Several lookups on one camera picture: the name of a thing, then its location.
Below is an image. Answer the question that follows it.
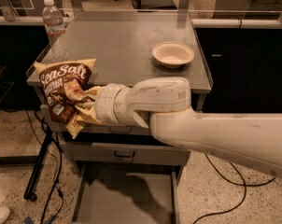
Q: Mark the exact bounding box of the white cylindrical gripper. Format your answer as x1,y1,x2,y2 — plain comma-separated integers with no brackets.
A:
76,83,126,126

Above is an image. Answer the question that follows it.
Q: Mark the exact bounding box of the brown sea salt chip bag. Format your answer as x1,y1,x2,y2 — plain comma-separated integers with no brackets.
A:
33,58,97,140

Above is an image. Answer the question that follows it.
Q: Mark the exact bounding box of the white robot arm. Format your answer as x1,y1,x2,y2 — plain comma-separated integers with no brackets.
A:
92,77,282,179

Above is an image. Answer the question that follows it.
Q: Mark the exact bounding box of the grey top drawer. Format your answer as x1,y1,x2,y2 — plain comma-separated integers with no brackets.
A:
40,104,204,138

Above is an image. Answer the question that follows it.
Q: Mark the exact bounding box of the grey drawer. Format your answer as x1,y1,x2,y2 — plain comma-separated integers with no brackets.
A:
40,104,204,138
70,163,180,224
59,132,190,166

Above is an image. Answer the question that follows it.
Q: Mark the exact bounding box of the grey middle drawer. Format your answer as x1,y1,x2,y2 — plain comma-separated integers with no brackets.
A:
59,132,190,166

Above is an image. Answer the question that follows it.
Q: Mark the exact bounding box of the grey metal drawer cabinet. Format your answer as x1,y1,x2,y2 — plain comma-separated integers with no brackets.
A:
26,10,214,175

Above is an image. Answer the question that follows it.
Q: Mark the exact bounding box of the grey bottom drawer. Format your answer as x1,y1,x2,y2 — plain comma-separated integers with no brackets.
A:
70,163,180,224

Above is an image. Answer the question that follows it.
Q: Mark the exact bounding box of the clear plastic water bottle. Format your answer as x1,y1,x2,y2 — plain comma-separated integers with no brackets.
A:
42,0,65,46

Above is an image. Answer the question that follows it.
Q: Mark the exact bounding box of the white paper bowl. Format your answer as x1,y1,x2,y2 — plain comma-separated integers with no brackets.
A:
152,42,195,69

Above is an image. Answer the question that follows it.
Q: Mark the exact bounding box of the black desk leg with caster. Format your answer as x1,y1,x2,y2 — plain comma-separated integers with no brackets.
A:
23,127,52,202

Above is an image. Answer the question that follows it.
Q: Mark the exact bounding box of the white shoe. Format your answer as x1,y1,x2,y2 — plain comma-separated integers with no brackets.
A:
0,206,11,224

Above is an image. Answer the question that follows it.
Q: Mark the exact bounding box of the black floor cable left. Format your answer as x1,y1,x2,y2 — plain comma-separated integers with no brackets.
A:
25,109,64,224

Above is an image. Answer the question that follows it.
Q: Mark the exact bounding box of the black floor cable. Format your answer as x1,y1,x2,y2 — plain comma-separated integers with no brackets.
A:
25,109,64,224
191,152,276,224

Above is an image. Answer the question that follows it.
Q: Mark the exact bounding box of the white horizontal rail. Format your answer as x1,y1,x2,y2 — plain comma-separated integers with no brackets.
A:
0,16,282,29

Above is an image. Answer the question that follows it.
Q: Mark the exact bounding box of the black floor cable right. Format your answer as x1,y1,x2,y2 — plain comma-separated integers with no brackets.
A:
191,152,276,224

